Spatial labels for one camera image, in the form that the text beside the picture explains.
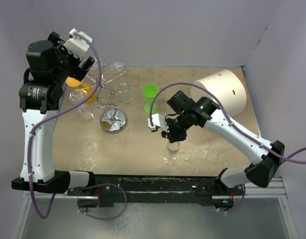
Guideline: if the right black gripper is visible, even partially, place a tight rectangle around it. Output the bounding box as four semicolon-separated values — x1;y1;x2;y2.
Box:
160;112;192;143

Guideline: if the clear wine glass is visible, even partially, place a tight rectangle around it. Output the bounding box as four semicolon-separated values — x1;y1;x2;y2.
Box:
110;62;133;103
90;58;105;70
162;142;180;167

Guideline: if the orange plastic wine glass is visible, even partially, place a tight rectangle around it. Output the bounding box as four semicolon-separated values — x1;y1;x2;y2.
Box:
65;76;96;105

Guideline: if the clear glass with red item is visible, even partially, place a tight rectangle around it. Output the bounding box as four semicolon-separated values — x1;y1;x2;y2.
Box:
69;89;94;123

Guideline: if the clear wine glass front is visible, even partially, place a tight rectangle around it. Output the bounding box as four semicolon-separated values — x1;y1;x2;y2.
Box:
162;142;180;167

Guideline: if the green plastic wine glass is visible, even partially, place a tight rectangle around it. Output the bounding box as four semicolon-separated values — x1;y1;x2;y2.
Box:
142;84;159;113

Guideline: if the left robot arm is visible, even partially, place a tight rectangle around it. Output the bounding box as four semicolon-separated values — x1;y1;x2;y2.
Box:
11;29;96;195

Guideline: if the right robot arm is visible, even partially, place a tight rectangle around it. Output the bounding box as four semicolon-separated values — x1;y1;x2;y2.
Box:
152;91;285;195

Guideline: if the white cylindrical container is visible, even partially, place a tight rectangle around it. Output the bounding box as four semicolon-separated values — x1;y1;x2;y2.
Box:
193;69;247;116

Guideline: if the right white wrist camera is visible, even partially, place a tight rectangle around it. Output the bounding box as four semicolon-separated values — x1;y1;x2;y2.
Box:
148;114;169;132

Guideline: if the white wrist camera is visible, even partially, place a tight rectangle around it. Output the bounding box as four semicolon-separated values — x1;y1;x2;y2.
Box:
148;114;169;132
63;28;93;60

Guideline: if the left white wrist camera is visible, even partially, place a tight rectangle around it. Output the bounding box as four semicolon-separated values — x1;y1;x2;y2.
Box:
63;28;93;60

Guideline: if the silver wire glass rack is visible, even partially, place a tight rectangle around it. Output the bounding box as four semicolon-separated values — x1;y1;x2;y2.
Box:
84;67;128;133

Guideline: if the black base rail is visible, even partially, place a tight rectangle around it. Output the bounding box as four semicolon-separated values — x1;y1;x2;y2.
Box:
68;174;245;208

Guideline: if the base right purple cable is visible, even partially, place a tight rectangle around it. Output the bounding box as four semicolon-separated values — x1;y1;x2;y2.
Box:
216;183;246;215

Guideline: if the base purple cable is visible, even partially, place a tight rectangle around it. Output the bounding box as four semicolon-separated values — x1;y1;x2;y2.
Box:
216;183;246;215
77;183;128;221

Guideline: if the base left purple cable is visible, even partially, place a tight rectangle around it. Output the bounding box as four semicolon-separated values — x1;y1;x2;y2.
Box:
77;183;128;221

